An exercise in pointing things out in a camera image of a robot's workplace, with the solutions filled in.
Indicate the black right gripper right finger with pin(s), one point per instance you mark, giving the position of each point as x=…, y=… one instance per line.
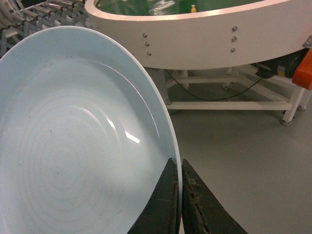
x=202, y=213

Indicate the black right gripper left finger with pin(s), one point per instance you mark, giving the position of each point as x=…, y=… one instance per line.
x=160, y=213

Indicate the light blue round tray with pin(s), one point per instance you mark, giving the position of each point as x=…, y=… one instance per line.
x=84, y=135

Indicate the orange box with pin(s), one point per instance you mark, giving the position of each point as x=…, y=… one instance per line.
x=303, y=74

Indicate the white round conveyor table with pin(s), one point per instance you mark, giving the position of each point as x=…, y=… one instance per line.
x=222, y=38

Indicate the small yellow bottle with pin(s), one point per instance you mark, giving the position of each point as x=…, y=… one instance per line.
x=193, y=8

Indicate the grey roller conveyor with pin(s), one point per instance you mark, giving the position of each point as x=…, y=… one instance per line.
x=21, y=18

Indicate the white metal table frame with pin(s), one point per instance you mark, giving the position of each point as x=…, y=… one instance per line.
x=280, y=92

